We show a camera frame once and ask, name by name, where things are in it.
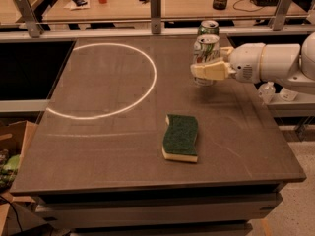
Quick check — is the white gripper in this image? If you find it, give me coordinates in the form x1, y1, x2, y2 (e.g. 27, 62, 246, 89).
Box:
190, 43, 265, 84

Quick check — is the white 7up can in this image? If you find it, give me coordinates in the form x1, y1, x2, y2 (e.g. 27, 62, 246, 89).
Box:
192, 33, 221, 87

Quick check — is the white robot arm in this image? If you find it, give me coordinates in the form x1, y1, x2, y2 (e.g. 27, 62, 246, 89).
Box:
190, 33, 315, 94

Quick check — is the green soda can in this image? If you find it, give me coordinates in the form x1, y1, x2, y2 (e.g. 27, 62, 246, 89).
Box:
198, 20, 219, 35

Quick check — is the green and yellow sponge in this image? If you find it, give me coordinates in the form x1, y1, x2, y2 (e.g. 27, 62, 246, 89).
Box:
162, 114, 198, 163

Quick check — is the clear plastic bottle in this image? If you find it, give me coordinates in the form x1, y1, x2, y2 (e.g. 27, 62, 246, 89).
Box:
258, 82, 276, 104

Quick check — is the black mesh cup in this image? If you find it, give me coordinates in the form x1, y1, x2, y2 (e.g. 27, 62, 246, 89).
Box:
213, 0, 228, 10

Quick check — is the cardboard box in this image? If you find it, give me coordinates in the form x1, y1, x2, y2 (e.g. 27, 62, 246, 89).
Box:
0, 121, 37, 203

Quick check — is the green bag in box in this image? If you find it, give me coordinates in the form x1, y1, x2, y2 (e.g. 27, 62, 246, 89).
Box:
0, 149, 20, 191

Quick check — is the right metal bracket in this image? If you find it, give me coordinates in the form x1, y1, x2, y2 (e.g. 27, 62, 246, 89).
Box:
268, 0, 292, 31

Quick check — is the metal bracket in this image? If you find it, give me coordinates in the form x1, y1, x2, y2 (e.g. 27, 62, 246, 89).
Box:
14, 0, 43, 38
268, 0, 292, 31
150, 0, 161, 34

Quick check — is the middle metal bracket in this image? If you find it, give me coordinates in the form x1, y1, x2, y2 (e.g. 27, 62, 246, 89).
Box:
150, 0, 161, 34

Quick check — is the left metal bracket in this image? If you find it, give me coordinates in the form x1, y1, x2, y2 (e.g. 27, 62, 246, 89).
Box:
14, 0, 43, 38

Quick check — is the black cable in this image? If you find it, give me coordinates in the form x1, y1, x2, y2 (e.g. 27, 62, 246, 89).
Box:
0, 195, 25, 236

